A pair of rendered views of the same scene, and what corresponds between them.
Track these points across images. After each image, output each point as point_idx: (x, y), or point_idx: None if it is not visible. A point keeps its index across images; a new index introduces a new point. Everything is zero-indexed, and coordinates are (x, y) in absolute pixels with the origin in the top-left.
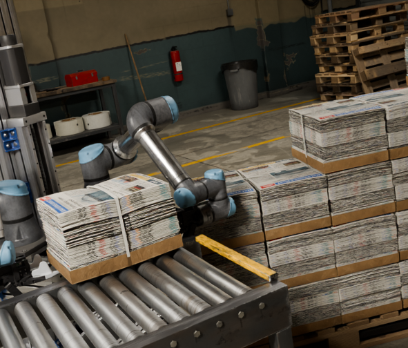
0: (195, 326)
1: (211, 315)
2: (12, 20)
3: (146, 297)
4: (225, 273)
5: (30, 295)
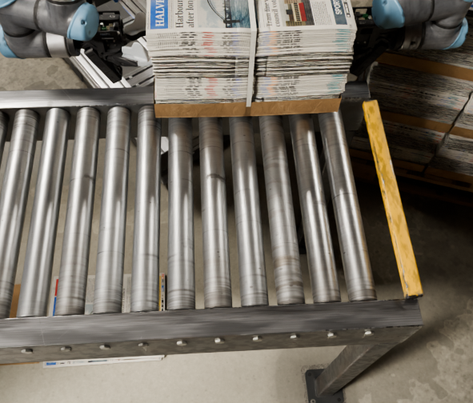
0: (257, 335)
1: (289, 327)
2: None
3: (235, 203)
4: (360, 222)
5: (102, 100)
